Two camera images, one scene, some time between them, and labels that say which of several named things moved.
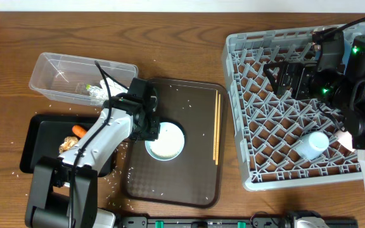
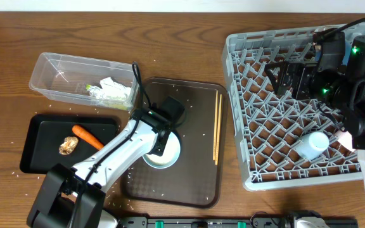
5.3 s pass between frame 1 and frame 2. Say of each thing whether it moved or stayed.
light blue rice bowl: moved
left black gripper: moved
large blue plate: stayed
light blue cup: stayed
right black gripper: stayed
